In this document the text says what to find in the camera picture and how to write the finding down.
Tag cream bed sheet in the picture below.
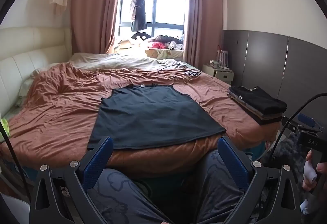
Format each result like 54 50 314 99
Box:
68 52 190 71

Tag brown bed blanket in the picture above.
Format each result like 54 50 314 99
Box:
0 62 281 164

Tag thin black cable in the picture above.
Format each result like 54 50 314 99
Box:
155 61 189 74

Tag left hand-held gripper black cable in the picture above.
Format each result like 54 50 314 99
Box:
0 122 31 203

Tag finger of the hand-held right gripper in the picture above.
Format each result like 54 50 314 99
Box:
281 117 302 135
298 114 323 130

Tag black framed window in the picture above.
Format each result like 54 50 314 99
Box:
119 0 186 38

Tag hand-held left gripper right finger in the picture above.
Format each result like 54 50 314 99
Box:
218 136 303 224

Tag stack of folded clothes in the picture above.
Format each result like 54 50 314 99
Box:
227 85 288 126

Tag cream nightstand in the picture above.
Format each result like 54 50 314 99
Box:
202 62 235 86

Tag person's dark patterned pants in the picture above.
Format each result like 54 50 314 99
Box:
87 149 247 224

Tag pile of colourful clothes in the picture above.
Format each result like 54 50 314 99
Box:
148 34 185 51

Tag cream padded headboard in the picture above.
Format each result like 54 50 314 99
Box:
0 26 73 117

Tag grey fluffy rug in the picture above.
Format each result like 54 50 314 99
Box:
263 134 307 171

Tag dark hanging garment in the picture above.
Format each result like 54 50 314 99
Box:
129 0 149 32

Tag white paper scrap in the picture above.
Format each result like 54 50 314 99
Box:
304 160 318 184

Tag black tank top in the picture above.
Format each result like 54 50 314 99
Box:
87 84 227 151

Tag white pillow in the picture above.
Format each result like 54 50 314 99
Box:
18 62 60 107

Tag pink curtain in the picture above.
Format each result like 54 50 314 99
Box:
70 0 126 55
183 0 227 69

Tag green cloth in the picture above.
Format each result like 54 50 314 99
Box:
0 117 11 142

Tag person's right hand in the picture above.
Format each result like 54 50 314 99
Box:
302 150 327 192

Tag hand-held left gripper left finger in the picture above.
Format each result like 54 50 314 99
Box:
29 136 114 224

